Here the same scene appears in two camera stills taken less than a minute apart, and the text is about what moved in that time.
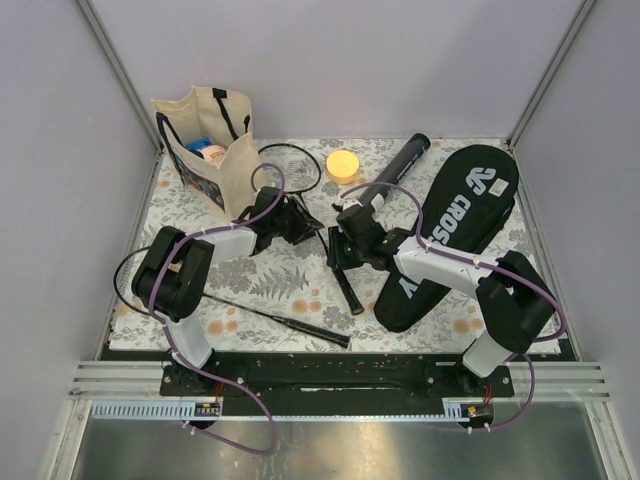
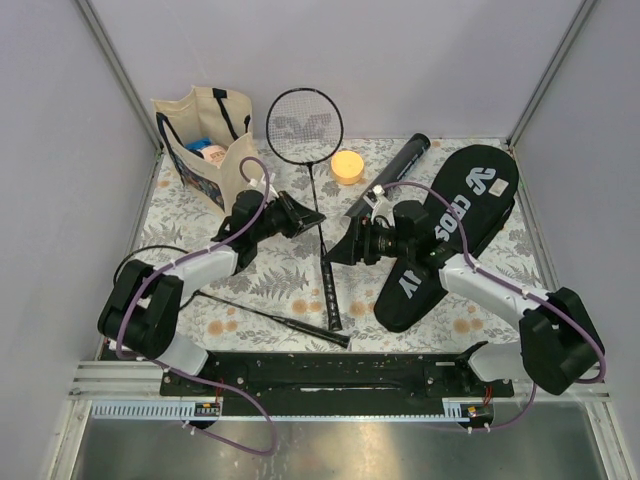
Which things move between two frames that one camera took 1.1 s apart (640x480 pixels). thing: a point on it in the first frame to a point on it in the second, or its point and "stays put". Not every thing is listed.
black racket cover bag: [465, 206] stays put
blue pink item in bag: [212, 153] stays put
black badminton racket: [352, 293] to [305, 126]
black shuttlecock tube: [406, 158] stays put
